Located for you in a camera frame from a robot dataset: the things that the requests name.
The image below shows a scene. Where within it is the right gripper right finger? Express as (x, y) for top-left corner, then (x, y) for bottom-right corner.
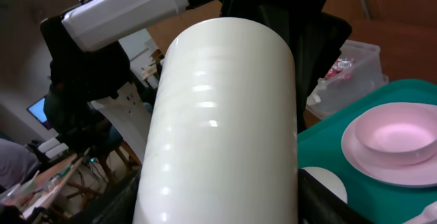
(298, 169), (371, 224)

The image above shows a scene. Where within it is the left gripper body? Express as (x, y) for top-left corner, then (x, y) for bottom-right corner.
(220, 0), (352, 132)

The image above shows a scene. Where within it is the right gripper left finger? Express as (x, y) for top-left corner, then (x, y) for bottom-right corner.
(73, 170), (141, 224)

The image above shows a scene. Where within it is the cream bowl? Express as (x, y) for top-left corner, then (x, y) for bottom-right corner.
(303, 167), (348, 203)

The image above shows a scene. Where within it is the red snack wrapper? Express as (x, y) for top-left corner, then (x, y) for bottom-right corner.
(324, 57), (354, 80)

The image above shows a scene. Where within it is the large pink plate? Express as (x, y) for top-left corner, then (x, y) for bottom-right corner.
(341, 116), (436, 188)

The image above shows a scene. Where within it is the cream plastic cup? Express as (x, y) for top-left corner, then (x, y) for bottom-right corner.
(133, 17), (298, 223)

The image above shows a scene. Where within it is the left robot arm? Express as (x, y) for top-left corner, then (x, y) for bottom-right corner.
(40, 0), (352, 158)

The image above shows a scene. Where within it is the clear plastic waste bin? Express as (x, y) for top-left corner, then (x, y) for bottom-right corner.
(307, 40), (389, 120)

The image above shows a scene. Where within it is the teal plastic serving tray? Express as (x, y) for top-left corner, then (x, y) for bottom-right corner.
(298, 79), (436, 223)

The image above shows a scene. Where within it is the cluttered background desk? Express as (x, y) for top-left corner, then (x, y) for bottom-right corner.
(1, 153), (101, 223)

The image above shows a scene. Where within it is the white plastic fork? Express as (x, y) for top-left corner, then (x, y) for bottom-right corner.
(404, 202), (437, 224)

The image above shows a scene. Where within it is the background monitor screen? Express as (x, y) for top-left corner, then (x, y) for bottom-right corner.
(27, 97), (52, 130)

